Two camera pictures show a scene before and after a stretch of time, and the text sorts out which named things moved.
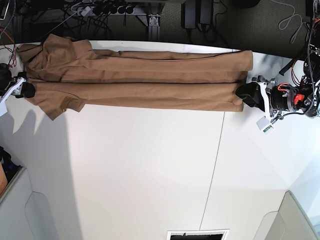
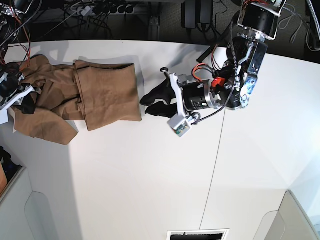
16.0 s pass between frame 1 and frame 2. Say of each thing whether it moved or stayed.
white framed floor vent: stayed
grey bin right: stayed
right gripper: moved
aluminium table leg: stayed
